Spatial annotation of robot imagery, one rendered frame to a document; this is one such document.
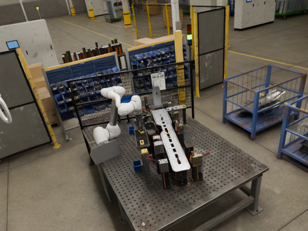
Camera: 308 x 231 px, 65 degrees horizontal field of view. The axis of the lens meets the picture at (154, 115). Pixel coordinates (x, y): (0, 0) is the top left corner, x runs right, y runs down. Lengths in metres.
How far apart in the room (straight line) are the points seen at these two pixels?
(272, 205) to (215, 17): 4.14
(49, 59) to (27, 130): 4.90
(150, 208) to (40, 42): 7.80
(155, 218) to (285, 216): 1.72
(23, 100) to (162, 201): 3.18
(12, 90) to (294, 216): 4.56
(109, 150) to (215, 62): 3.97
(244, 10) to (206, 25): 7.93
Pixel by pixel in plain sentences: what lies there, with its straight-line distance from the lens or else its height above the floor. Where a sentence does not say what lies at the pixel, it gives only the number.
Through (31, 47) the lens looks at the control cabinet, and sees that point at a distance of 9.46.
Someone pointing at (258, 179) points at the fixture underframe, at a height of 0.53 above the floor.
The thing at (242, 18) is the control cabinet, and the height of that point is 0.61.
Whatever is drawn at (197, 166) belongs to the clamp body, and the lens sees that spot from 2.62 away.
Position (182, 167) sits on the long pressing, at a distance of 2.50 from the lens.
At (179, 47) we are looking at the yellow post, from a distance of 3.76.
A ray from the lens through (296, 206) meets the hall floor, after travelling 3.70.
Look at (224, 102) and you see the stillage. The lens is 4.86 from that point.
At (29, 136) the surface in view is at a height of 0.40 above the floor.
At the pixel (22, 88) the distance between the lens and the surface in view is 4.74.
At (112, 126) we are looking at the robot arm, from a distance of 3.32.
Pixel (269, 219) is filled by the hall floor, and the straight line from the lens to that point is 3.46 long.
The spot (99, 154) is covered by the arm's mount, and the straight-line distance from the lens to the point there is 3.18.
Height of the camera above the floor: 2.65
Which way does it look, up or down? 29 degrees down
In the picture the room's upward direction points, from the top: 8 degrees counter-clockwise
